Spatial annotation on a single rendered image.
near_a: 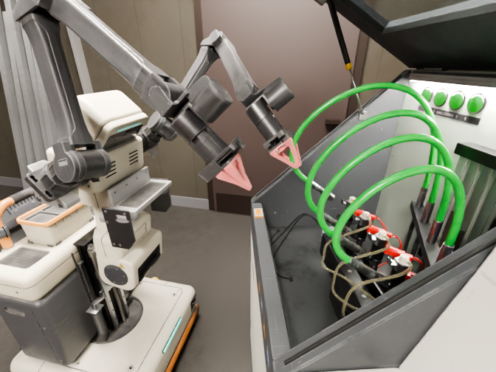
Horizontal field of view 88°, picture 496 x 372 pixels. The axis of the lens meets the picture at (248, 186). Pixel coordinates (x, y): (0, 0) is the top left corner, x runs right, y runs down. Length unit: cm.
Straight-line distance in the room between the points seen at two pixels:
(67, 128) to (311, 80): 186
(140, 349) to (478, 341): 128
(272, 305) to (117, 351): 98
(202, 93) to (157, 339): 123
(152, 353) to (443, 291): 123
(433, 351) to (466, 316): 8
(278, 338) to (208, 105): 49
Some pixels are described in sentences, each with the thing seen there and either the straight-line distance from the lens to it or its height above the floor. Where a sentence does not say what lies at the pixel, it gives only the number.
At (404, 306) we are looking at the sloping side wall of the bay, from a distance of 50.
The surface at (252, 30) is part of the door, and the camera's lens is 233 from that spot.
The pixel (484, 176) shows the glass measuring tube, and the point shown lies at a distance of 80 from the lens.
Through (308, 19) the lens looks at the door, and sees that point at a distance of 229.
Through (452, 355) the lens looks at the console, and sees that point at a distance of 54.
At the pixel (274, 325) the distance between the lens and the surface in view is 65.
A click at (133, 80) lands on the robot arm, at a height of 144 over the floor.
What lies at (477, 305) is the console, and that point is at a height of 117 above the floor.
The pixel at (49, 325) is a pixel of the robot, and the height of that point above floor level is 56.
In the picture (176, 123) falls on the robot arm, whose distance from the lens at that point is 52.
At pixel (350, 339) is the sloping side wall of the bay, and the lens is 52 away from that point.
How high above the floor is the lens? 147
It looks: 26 degrees down
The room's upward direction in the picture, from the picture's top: straight up
